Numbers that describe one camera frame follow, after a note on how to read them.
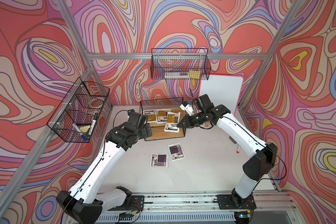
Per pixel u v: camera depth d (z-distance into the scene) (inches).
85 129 28.3
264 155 17.8
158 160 34.8
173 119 30.3
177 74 32.3
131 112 25.1
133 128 20.3
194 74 35.6
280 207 29.5
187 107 28.3
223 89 37.8
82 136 27.7
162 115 35.0
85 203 14.5
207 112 22.8
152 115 35.7
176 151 35.9
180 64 38.1
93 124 27.0
